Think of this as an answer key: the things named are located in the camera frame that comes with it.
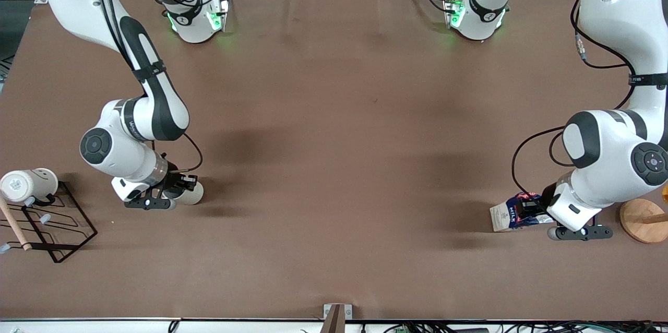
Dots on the grey metal table bracket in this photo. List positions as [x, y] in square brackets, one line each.
[337, 313]

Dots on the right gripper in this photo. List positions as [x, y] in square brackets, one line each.
[173, 180]

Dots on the round wooden mug tree stand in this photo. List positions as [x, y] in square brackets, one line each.
[639, 221]

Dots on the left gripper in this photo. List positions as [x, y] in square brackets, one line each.
[546, 193]

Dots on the white mug with smiley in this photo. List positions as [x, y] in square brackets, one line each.
[27, 185]

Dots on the wooden stick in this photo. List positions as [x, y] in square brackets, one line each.
[13, 223]

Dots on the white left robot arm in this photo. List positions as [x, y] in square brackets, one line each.
[610, 155]

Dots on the beige mug grey inside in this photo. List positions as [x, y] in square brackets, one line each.
[192, 196]

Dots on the blue milk carton green cap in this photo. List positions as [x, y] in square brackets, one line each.
[514, 215]

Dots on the brown table cover mat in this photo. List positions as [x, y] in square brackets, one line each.
[334, 114]

